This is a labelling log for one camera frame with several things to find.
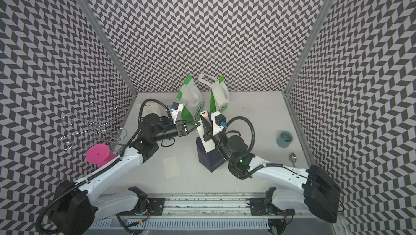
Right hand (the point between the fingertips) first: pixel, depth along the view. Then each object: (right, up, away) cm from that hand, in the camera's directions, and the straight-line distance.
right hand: (203, 117), depth 67 cm
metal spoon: (+47, -24, +20) cm, 56 cm away
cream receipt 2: (+2, -12, +2) cm, 13 cm away
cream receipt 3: (+8, +12, +27) cm, 31 cm away
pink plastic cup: (-38, -13, -8) cm, 41 cm away
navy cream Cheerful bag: (+3, -22, +12) cm, 25 cm away
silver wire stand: (-43, -4, -3) cm, 43 cm away
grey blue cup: (+44, -14, +25) cm, 53 cm away
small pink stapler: (+2, -1, -2) cm, 3 cm away
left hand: (-2, -4, +1) cm, 5 cm away
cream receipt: (-19, -28, +20) cm, 39 cm away
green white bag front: (-10, +9, +30) cm, 33 cm away
